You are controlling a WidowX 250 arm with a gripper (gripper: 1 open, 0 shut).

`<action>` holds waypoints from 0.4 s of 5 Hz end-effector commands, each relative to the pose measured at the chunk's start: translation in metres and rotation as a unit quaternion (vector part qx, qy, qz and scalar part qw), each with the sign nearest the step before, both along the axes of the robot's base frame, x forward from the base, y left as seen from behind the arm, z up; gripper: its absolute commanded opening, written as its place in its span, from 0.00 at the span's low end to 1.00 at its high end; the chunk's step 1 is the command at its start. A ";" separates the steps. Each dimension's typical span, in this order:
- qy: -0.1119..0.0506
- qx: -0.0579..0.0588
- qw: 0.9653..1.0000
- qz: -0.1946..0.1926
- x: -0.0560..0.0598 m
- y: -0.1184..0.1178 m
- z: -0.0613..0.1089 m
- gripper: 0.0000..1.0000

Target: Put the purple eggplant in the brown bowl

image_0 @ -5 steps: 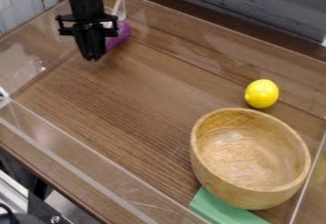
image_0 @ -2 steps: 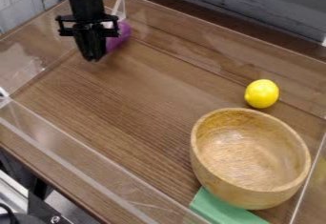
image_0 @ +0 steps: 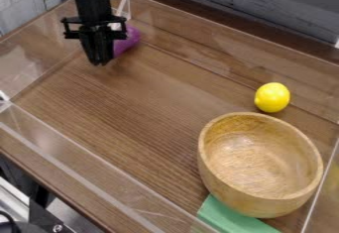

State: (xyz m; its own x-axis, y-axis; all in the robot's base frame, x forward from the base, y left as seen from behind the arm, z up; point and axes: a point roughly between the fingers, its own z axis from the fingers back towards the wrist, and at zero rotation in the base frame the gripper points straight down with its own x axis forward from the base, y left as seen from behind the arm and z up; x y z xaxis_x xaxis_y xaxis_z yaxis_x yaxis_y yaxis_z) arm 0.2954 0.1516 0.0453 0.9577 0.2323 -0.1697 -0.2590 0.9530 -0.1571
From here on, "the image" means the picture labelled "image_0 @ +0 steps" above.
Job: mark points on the yellow toy lemon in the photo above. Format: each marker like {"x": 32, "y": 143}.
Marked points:
{"x": 271, "y": 97}

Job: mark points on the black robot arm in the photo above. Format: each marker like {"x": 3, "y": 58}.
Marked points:
{"x": 96, "y": 27}

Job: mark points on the clear acrylic corner bracket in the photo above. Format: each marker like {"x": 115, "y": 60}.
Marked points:
{"x": 123, "y": 10}

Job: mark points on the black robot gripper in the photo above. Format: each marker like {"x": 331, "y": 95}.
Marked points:
{"x": 95, "y": 18}

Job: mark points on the purple toy eggplant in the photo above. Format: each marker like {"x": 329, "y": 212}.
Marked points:
{"x": 124, "y": 45}

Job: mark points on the black metal stand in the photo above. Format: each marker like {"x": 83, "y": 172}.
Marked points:
{"x": 24, "y": 201}

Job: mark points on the green cloth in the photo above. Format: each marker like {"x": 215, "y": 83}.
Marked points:
{"x": 227, "y": 221}

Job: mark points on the brown wooden bowl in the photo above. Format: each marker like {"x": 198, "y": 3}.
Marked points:
{"x": 259, "y": 164}

